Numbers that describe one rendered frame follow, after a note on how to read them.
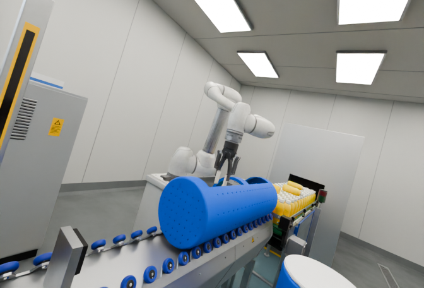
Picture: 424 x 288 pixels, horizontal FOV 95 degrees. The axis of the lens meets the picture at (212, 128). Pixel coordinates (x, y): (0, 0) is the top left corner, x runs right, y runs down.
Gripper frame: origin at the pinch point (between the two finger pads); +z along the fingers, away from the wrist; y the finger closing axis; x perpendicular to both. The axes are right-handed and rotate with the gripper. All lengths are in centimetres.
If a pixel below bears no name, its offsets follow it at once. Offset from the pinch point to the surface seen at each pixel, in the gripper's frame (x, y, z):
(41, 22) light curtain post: -78, -30, -39
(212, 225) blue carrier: -20.7, 14.0, 13.1
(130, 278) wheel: -50, 10, 25
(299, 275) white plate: -3.9, 44.8, 19.3
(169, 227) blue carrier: -25.0, -3.4, 22.0
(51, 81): -45, -156, -27
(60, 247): -65, -1, 18
